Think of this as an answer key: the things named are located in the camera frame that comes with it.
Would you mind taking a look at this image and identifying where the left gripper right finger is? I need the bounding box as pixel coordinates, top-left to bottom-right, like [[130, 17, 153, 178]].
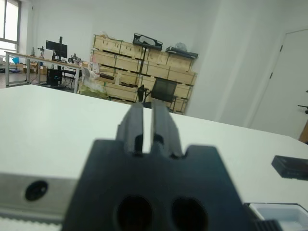
[[151, 101, 182, 158]]

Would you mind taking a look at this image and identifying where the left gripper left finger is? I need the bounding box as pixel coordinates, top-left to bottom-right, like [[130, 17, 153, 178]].
[[116, 103, 144, 154]]

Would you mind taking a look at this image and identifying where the black box lid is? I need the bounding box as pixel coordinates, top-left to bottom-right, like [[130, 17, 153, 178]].
[[243, 203, 308, 231]]

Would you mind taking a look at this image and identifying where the black box base white insert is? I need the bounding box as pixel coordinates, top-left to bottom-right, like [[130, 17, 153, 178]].
[[271, 155, 308, 181]]

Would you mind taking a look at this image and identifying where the brown cardboard box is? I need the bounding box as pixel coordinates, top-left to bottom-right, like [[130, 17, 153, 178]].
[[298, 119, 308, 145]]

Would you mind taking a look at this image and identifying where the black upright stand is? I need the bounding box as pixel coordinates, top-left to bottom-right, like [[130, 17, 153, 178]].
[[137, 84, 148, 104]]

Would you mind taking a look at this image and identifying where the light wooden crate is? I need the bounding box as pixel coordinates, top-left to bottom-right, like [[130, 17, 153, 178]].
[[115, 55, 141, 73], [93, 35, 122, 52], [141, 61, 170, 77], [92, 50, 116, 67], [105, 83, 138, 102], [146, 49, 169, 65], [120, 42, 145, 60], [168, 66, 197, 86], [167, 54, 194, 72]]

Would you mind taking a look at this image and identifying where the black mesh chair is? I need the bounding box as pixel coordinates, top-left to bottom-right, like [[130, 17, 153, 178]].
[[151, 77, 178, 113]]

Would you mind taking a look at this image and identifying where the green woven bag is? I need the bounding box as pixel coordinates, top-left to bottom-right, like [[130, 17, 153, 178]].
[[78, 83, 109, 100]]

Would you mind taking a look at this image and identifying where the clear plastic bag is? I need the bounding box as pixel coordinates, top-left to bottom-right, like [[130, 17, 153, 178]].
[[83, 67, 106, 90]]

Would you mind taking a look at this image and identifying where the black flat case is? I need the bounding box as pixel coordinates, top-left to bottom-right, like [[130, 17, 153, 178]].
[[165, 46, 200, 59]]

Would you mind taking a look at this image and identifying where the black open case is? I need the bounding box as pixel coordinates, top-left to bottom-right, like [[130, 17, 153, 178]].
[[132, 32, 164, 51]]

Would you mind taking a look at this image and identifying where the black desktop device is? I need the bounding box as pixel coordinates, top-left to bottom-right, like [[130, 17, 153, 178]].
[[68, 53, 81, 64]]

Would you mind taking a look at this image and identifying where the black computer tower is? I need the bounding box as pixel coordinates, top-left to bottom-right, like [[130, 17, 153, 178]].
[[47, 68, 61, 85]]

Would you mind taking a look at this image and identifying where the black computer monitor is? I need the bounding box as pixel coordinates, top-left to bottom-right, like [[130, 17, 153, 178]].
[[45, 36, 68, 61]]

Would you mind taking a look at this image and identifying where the white door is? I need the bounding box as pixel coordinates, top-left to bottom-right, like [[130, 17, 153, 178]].
[[250, 28, 308, 139]]

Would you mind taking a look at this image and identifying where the white frame desk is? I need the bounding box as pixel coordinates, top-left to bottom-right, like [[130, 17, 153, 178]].
[[4, 50, 31, 88], [26, 54, 80, 94]]

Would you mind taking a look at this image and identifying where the window with grey frame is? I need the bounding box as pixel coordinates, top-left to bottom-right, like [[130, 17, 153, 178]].
[[0, 0, 23, 52]]

